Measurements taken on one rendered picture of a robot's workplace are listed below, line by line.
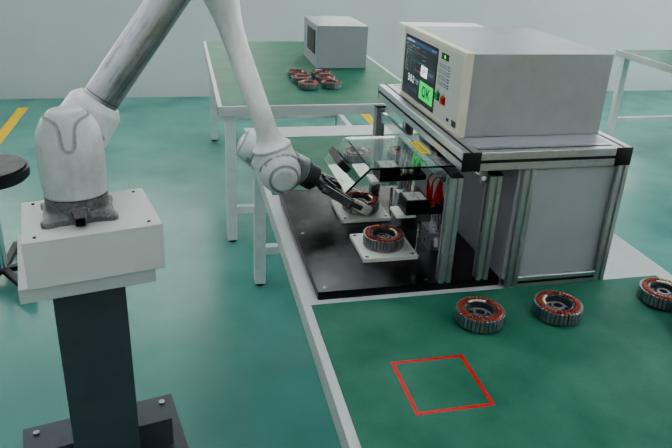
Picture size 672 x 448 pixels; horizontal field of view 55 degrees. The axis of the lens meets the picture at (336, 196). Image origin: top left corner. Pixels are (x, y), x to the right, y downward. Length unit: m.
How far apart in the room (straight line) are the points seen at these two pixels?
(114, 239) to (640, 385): 1.22
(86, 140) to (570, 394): 1.23
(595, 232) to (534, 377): 0.51
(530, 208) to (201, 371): 1.46
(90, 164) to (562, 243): 1.20
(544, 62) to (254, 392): 1.53
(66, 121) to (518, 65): 1.09
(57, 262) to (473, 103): 1.06
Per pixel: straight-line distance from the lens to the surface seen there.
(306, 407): 2.41
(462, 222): 1.89
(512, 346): 1.50
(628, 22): 7.83
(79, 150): 1.70
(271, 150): 1.66
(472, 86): 1.58
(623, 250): 2.05
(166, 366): 2.63
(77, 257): 1.68
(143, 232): 1.68
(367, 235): 1.74
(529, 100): 1.66
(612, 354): 1.56
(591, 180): 1.71
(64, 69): 6.44
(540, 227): 1.69
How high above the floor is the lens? 1.58
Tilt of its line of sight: 23 degrees down
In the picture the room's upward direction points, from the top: 3 degrees clockwise
